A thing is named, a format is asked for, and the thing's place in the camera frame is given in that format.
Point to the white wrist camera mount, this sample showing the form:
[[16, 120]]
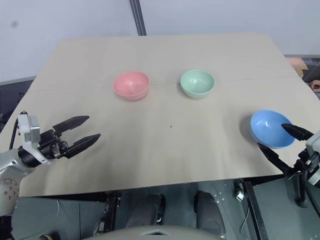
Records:
[[30, 130], [314, 155]]

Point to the bystander's bare hand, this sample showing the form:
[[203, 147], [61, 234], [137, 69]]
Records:
[[315, 84]]

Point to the blue plastic bowl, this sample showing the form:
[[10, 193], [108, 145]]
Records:
[[268, 130]]

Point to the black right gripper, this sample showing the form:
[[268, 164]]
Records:
[[303, 161]]

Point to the black table leg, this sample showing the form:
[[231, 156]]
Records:
[[256, 212], [112, 215]]

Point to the grey robot torso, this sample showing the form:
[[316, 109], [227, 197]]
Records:
[[160, 233]]

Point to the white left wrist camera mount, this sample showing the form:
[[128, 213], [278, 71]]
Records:
[[30, 130]]

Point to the black metal profile rail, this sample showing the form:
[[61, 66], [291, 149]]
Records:
[[139, 17]]

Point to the brown cardboard box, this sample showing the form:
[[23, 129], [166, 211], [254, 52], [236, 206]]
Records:
[[297, 65]]

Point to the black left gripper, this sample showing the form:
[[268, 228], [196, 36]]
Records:
[[48, 145]]

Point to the green plastic bowl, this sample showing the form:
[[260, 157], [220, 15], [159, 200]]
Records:
[[197, 82]]

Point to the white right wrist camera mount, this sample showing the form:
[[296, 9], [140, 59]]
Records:
[[314, 155]]

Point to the pink plastic bowl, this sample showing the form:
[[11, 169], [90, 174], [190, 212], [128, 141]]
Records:
[[131, 85]]

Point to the black equipment case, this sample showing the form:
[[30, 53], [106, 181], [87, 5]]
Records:
[[12, 97]]

